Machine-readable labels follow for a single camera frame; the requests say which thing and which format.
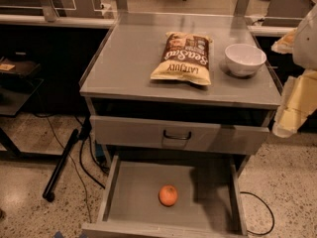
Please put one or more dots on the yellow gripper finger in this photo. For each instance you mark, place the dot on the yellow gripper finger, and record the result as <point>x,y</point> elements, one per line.
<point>298,102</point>
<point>285,44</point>

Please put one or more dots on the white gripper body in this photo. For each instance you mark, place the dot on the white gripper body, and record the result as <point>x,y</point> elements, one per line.
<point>307,45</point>

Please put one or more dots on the orange fruit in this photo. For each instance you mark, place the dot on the orange fruit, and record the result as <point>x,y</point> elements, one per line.
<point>168,195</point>

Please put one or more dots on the open middle drawer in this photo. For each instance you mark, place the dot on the open middle drawer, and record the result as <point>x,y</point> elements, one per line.
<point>195,198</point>

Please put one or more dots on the grey drawer cabinet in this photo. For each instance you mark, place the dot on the grey drawer cabinet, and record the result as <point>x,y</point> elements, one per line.
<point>118,82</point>

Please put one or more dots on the closed top drawer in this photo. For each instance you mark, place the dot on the closed top drawer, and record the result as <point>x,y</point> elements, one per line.
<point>147,133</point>

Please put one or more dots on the white bowl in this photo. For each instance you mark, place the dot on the white bowl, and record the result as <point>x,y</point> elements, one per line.
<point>243,59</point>

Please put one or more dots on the brown chip bag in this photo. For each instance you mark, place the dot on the brown chip bag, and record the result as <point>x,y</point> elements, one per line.
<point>185,58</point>

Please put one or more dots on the black stand leg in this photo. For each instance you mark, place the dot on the black stand leg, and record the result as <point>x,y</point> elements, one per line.
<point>76,135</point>

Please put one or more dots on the dark side table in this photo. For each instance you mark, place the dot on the dark side table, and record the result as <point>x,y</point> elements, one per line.
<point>18,83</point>

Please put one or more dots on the black drawer handle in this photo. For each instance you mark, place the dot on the black drawer handle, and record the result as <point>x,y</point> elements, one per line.
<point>177,137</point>

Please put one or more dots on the white horizontal rail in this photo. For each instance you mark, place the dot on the white horizontal rail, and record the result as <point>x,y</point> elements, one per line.
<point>27,20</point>

